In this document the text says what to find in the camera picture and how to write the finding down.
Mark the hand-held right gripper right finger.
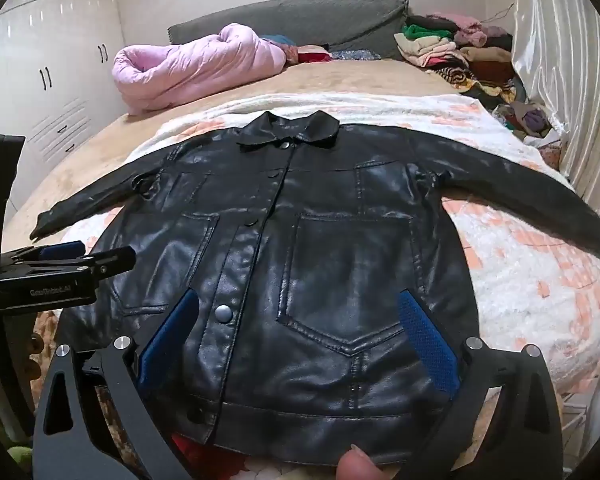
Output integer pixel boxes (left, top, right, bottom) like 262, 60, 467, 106
397, 287, 566, 480

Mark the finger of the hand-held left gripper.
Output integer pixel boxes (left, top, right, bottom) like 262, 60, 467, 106
77, 246, 137, 282
0, 240, 87, 267

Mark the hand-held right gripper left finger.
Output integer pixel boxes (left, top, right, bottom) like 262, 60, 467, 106
32, 287, 201, 480

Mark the black leather jacket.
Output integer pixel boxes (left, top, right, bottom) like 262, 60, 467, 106
29, 110, 600, 467

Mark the person's left forearm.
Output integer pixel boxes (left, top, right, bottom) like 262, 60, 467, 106
7, 445, 35, 468

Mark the plastic bag of clothes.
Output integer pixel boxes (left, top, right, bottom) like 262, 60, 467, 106
497, 100, 565, 147

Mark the pile of folded clothes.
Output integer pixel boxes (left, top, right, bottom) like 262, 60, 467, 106
394, 12, 520, 111

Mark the person's left hand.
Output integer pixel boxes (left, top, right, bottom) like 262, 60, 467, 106
26, 332, 45, 373

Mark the person's right hand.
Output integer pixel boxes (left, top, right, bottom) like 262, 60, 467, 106
336, 447, 388, 480

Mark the white orange printed blanket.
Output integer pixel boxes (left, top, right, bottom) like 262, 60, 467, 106
55, 91, 600, 397

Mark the white wardrobe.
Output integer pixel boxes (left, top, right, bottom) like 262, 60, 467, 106
0, 0, 126, 221

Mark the pink quilt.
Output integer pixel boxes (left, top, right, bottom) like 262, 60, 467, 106
111, 24, 287, 116

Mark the beige bed sheet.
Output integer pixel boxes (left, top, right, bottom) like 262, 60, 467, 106
0, 57, 481, 256

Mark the red cloth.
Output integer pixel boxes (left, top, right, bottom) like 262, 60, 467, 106
297, 46, 331, 64

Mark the blue floral cloth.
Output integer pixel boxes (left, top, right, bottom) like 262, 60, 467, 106
330, 48, 384, 61

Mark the grey headboard cushion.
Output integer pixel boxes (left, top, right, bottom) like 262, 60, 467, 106
167, 0, 411, 61

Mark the white shiny curtain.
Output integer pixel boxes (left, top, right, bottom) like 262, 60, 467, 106
510, 0, 600, 256

